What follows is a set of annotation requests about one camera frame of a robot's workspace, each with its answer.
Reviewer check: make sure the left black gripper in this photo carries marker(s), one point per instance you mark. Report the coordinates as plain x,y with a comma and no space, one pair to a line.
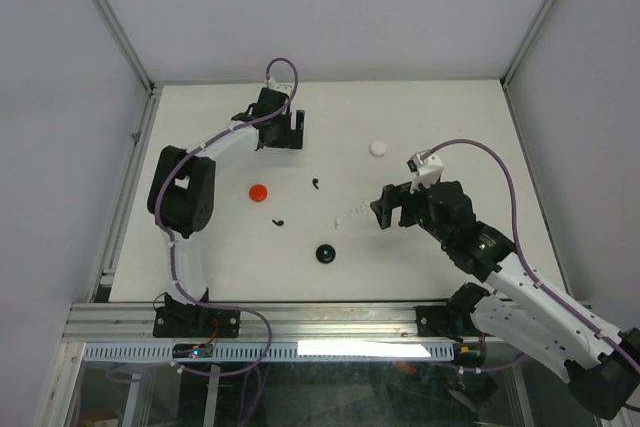
292,138

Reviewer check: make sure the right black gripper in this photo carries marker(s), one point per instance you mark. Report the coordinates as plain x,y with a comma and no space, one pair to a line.
392,196

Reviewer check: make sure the black earbud case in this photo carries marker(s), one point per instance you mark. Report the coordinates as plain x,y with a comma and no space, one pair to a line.
325,253

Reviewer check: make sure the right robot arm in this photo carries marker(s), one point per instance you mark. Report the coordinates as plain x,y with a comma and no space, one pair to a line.
596,360

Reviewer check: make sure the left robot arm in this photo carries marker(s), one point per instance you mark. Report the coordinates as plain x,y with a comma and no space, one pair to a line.
181,199

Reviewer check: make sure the white earbud case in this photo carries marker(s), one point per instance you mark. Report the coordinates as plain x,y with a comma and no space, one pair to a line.
378,149

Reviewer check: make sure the orange earbud case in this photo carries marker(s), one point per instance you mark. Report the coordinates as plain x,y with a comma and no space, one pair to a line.
258,193

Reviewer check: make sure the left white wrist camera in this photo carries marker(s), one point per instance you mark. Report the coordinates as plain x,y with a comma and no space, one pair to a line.
272,84

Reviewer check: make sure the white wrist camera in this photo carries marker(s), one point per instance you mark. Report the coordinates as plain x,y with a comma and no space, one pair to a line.
272,84
426,167

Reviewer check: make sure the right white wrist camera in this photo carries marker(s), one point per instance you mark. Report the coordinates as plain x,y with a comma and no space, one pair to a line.
426,167

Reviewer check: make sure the left aluminium frame post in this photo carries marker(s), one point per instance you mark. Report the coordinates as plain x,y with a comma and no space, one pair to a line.
123,42

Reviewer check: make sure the aluminium frame post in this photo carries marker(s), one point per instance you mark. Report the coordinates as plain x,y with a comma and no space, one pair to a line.
532,32
123,42

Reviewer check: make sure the aluminium mounting rail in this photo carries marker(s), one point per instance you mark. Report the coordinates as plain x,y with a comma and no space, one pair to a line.
279,322

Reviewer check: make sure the white slotted cable duct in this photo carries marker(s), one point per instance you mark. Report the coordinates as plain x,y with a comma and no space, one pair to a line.
298,351

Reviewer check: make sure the right aluminium frame post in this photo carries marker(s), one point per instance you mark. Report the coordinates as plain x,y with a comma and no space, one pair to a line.
532,32

